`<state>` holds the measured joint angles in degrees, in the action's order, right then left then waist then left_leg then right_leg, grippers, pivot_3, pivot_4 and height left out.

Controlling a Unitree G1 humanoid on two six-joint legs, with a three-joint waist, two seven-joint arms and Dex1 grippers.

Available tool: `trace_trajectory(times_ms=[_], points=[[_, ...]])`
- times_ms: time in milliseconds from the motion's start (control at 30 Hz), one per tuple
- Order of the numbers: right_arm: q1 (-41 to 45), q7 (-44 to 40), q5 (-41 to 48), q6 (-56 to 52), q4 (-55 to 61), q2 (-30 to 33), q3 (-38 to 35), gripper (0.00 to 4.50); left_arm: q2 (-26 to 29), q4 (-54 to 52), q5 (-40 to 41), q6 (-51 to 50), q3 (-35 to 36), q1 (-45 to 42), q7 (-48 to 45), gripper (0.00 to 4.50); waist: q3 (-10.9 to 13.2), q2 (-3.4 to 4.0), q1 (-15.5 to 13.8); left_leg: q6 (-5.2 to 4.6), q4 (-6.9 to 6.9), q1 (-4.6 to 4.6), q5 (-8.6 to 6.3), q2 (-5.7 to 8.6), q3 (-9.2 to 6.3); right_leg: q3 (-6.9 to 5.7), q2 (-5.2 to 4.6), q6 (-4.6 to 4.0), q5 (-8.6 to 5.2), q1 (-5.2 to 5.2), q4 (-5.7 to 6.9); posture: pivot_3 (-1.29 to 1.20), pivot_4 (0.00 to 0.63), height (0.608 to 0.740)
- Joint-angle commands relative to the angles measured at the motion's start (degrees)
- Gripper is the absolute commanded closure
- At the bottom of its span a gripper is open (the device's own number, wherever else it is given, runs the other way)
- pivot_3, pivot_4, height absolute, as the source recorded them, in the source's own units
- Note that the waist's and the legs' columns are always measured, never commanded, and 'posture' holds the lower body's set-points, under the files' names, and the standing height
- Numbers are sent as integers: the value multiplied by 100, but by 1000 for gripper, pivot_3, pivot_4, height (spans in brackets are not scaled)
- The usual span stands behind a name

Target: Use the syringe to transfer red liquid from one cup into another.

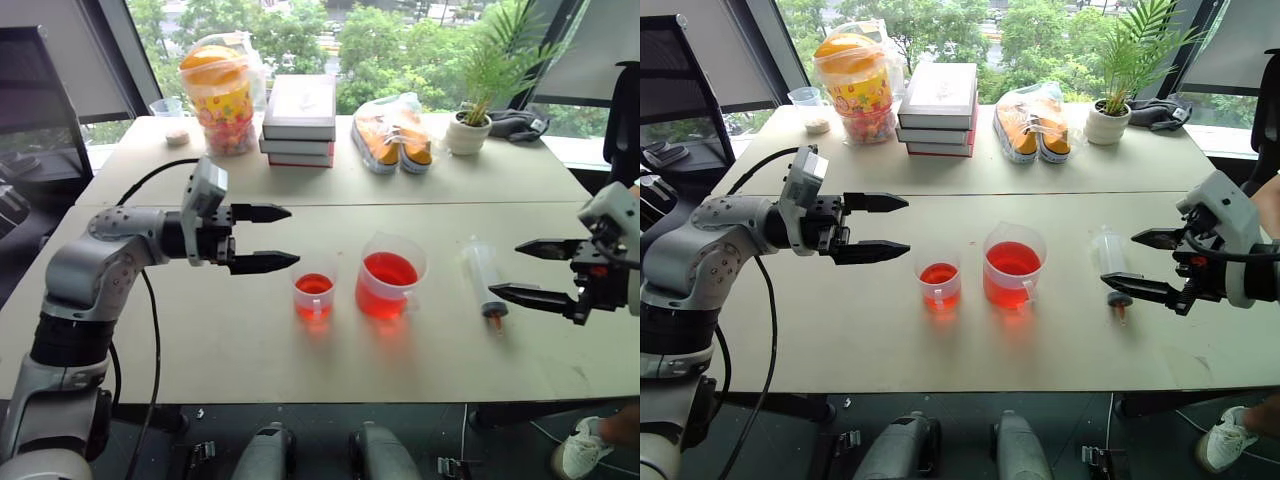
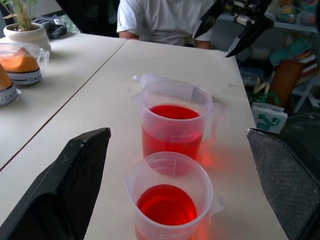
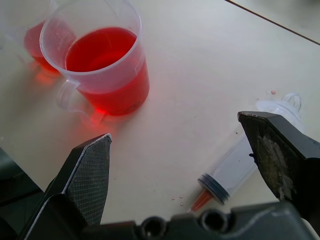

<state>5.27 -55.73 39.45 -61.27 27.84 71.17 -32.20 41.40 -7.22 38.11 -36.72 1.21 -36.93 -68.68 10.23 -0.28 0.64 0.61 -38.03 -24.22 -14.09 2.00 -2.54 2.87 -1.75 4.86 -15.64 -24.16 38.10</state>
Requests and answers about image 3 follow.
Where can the clear beaker with red liquid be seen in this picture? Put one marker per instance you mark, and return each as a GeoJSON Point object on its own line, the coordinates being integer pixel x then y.
{"type": "Point", "coordinates": [105, 62]}

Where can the clear plastic syringe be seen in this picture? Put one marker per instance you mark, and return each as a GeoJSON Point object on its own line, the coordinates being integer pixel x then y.
{"type": "Point", "coordinates": [230, 172]}

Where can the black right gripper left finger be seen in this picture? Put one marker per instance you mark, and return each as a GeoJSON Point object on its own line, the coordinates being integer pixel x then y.
{"type": "Point", "coordinates": [87, 175]}

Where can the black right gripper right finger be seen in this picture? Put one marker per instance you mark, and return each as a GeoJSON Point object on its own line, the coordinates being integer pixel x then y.
{"type": "Point", "coordinates": [277, 150]}

